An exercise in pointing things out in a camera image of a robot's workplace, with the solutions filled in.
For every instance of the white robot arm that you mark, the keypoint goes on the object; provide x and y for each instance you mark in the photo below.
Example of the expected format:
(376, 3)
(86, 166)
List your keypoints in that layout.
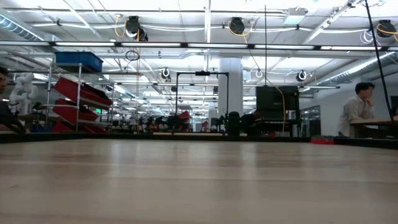
(23, 90)

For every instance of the black cylindrical stand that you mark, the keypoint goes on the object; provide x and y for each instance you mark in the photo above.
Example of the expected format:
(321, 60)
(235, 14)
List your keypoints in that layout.
(234, 124)

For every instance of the white column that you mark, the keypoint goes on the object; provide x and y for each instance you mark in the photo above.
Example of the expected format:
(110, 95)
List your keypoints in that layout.
(230, 87)

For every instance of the person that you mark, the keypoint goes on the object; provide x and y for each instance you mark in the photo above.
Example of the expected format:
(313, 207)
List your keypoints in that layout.
(3, 112)
(353, 113)
(248, 123)

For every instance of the black cabinet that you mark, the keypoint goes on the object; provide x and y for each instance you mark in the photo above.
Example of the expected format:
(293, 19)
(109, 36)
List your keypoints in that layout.
(273, 98)

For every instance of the thin black upright pole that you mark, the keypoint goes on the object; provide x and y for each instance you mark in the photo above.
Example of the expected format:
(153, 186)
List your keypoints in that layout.
(265, 46)

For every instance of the metal rack with red bins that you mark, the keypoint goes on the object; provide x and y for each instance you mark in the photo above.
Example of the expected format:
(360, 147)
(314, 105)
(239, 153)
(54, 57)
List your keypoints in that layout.
(77, 93)

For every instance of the red screwdriver bit set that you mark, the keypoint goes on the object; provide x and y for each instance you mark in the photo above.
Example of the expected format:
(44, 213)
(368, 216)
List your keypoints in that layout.
(322, 140)

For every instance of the blue plastic bin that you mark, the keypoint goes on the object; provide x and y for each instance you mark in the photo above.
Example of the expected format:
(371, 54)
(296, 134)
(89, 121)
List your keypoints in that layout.
(79, 60)

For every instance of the wooden top desk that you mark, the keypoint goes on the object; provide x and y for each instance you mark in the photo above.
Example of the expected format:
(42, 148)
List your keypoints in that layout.
(373, 121)

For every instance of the thin black slanted pole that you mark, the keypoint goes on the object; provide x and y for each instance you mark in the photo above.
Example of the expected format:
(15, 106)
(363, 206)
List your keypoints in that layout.
(382, 71)

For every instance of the thin black rig frame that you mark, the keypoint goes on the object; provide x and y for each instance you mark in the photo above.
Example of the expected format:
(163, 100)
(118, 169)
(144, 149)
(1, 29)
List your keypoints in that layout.
(202, 73)

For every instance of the black aluminium table frame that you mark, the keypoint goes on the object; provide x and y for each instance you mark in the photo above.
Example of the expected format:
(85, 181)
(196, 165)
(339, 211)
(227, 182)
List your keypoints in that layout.
(93, 137)

